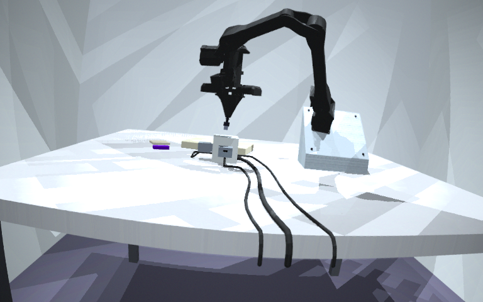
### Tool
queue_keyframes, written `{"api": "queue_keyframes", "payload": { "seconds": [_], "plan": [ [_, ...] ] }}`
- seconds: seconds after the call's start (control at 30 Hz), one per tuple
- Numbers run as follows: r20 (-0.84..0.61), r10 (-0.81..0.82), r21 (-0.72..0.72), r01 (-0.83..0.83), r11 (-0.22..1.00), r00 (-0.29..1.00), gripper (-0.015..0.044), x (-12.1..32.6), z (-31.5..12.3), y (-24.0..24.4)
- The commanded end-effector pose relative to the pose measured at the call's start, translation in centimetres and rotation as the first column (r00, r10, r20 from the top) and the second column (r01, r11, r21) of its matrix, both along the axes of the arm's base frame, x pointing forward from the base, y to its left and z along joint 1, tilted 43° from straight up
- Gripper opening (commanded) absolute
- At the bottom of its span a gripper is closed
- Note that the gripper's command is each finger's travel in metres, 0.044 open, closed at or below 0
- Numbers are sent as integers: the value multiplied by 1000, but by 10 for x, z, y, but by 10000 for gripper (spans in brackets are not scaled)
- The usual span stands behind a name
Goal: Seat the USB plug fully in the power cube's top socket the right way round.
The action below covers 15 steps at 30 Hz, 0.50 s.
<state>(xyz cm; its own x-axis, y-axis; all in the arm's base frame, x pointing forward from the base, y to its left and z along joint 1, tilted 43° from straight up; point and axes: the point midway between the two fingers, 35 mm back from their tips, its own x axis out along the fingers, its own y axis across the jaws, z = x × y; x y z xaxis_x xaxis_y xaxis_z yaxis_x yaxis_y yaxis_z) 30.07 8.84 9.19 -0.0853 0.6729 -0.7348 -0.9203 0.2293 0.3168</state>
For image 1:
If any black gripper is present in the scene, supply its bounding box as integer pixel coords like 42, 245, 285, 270
200, 65, 262, 118

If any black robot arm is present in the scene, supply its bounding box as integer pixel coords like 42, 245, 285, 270
199, 8, 335, 134

